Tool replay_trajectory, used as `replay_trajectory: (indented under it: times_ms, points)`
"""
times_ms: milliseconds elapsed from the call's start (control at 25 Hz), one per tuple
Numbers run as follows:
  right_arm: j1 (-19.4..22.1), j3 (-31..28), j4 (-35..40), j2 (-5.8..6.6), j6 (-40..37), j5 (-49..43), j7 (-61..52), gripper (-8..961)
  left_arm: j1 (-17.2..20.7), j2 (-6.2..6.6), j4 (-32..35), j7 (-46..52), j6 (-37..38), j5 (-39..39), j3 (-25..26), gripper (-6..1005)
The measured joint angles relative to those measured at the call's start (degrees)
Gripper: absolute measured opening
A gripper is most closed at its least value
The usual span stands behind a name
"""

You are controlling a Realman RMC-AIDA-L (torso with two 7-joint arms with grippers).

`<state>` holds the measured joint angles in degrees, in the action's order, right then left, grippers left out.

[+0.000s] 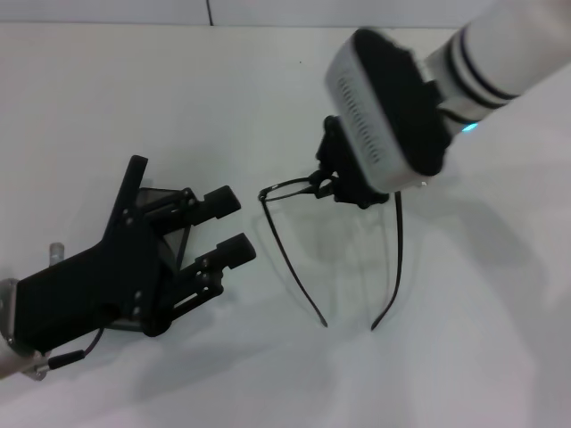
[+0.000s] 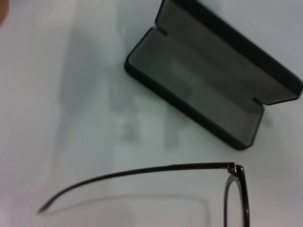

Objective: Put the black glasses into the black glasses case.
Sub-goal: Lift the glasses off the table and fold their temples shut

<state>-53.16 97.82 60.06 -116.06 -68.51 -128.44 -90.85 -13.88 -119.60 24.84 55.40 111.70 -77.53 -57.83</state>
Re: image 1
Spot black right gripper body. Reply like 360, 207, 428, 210
315, 114, 387, 210

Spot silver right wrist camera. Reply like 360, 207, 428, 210
324, 29, 457, 195

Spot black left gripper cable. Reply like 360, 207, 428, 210
44, 327, 106, 371

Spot black glasses case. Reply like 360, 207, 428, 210
106, 185, 197, 332

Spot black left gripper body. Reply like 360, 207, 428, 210
12, 154, 179, 353

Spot black thin-framed glasses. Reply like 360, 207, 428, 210
258, 171, 405, 331

